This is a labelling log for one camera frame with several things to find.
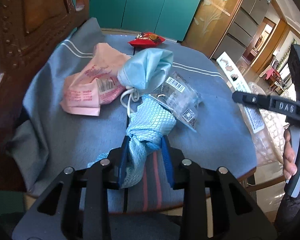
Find white blue medicine box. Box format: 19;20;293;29
216;51;265;134

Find light blue mesh cloth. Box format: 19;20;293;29
86;94;177;189

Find pink paper bag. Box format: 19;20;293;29
60;43;130;116

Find red snack wrapper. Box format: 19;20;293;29
128;32;165;49

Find white lattice trash basket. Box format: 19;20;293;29
236;81;294;167

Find teal kitchen cabinets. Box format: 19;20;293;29
70;0;202;42

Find person's right hand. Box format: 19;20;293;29
283;129;298;180

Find clear plastic barcode bag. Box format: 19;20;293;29
149;72;202;132

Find blue striped tablecloth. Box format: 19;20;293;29
8;18;257;197

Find light blue face mask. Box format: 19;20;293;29
117;48;174;115

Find grey refrigerator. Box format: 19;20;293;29
212;0;271;63

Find brown wooden chair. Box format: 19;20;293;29
0;0;89;192

